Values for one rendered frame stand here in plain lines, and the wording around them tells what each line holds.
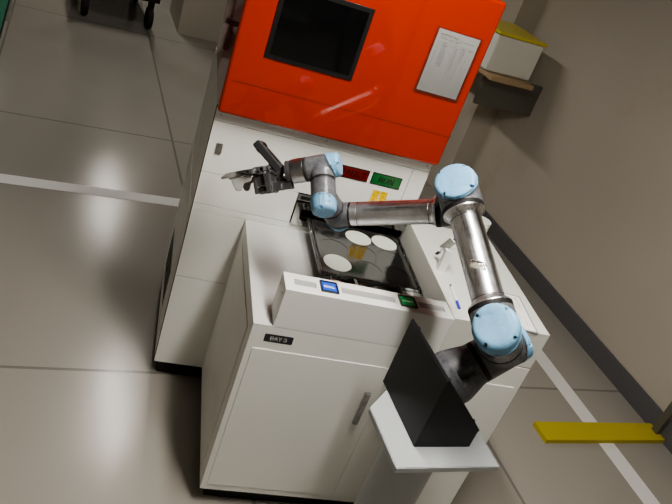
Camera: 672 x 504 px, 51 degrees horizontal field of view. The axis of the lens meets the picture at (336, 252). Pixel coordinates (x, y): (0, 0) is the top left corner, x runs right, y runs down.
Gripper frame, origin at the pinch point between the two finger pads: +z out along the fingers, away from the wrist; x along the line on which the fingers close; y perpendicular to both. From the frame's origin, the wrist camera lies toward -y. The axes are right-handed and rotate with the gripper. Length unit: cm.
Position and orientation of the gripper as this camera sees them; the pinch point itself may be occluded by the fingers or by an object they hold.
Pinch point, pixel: (228, 175)
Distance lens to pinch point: 219.6
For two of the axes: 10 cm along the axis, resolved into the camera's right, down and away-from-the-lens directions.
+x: 2.0, -0.9, 9.8
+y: 1.5, 9.9, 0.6
